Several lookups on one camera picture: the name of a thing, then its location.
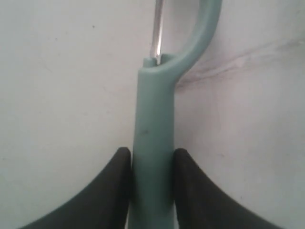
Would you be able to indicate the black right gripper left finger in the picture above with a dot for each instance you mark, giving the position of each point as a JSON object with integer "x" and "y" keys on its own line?
{"x": 103, "y": 204}

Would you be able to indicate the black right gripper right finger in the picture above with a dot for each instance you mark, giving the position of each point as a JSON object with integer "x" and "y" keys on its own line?
{"x": 201, "y": 204}

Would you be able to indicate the teal handled vegetable peeler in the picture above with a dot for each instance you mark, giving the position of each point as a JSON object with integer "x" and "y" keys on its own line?
{"x": 153, "y": 145}

